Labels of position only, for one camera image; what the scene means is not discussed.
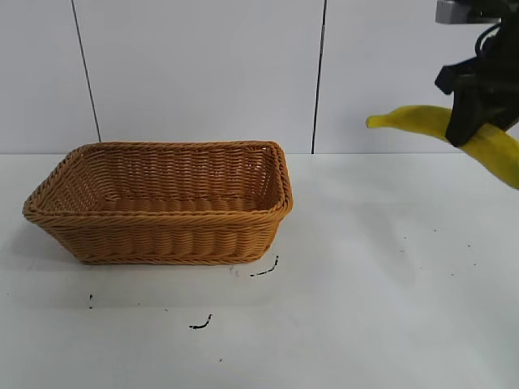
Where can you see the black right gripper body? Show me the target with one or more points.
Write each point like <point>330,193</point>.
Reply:
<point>496,77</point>

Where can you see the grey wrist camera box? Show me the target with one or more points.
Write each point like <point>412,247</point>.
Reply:
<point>456,10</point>

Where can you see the yellow banana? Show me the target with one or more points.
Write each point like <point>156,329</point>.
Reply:
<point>417,119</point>

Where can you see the tan woven wicker basket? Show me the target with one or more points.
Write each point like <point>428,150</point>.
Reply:
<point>162,239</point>

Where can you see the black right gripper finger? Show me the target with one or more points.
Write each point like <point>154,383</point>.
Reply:
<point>500,113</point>
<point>464,117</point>

